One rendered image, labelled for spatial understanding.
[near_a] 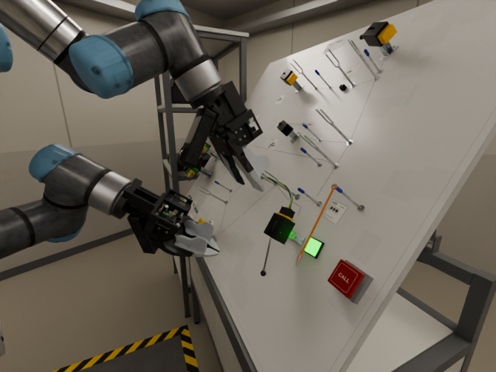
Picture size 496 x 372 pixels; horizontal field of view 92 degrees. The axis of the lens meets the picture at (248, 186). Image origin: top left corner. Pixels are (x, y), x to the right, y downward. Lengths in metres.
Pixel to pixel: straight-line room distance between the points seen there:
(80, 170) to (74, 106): 2.41
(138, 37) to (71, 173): 0.25
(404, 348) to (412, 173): 0.50
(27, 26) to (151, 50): 0.18
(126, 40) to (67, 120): 2.50
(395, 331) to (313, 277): 0.40
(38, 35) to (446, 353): 1.10
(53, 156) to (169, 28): 0.28
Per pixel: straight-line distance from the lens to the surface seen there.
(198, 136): 0.44
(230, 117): 0.47
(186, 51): 0.44
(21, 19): 0.52
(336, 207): 0.60
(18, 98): 2.83
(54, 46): 0.52
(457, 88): 0.66
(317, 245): 0.58
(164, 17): 0.45
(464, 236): 2.87
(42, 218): 0.55
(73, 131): 2.89
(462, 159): 0.55
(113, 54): 0.40
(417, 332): 0.94
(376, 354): 0.83
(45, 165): 0.52
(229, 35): 1.59
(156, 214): 0.46
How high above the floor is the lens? 1.40
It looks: 17 degrees down
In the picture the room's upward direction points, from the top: straight up
